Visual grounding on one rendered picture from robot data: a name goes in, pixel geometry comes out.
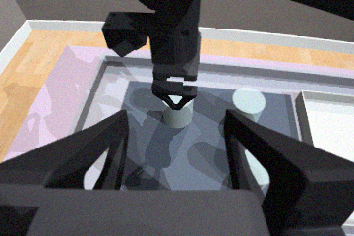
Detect dark grey flat mat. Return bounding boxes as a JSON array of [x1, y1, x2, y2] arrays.
[[120, 81, 299, 190]]

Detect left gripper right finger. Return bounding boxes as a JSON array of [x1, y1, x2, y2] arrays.
[[223, 109, 354, 236]]

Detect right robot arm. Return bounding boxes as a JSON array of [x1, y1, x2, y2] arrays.
[[101, 0, 354, 65]]

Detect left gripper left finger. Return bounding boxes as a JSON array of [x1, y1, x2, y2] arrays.
[[0, 110, 129, 190]]

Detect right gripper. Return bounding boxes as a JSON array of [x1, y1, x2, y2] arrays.
[[151, 24, 202, 110]]

